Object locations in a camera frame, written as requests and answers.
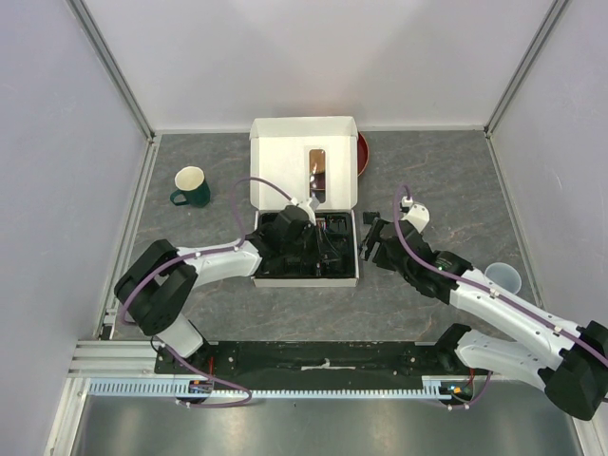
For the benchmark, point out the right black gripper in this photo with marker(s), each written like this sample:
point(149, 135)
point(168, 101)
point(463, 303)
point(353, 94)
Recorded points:
point(369, 241)

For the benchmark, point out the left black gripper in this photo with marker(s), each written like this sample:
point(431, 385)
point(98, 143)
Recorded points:
point(311, 229)

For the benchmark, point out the black comb guard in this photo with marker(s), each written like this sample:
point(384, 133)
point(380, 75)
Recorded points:
point(370, 217)

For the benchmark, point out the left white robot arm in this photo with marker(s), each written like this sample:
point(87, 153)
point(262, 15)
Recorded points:
point(154, 289)

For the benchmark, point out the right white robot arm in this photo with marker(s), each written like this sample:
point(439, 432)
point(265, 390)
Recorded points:
point(565, 360)

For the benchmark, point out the black plastic tray insert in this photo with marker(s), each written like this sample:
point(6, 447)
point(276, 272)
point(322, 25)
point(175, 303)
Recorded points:
point(324, 250)

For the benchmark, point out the white cardboard clipper box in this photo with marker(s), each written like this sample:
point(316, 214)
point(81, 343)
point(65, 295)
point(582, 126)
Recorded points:
point(281, 153)

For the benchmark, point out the red bowl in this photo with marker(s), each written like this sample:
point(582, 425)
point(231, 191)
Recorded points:
point(363, 154)

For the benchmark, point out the dark green mug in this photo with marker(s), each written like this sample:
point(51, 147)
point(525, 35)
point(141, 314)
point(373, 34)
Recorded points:
point(191, 188)

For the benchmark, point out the clear plastic measuring cup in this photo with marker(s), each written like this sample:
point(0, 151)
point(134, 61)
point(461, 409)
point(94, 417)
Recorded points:
point(505, 276)

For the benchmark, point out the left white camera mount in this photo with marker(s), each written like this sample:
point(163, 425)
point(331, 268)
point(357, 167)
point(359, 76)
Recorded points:
point(308, 205)

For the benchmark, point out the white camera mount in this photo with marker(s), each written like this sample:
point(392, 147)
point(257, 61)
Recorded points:
point(415, 213)
point(308, 205)

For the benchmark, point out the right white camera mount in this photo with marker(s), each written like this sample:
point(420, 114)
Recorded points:
point(415, 213)

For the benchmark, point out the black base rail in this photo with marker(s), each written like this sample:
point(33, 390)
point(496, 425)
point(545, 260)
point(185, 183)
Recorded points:
point(263, 365)

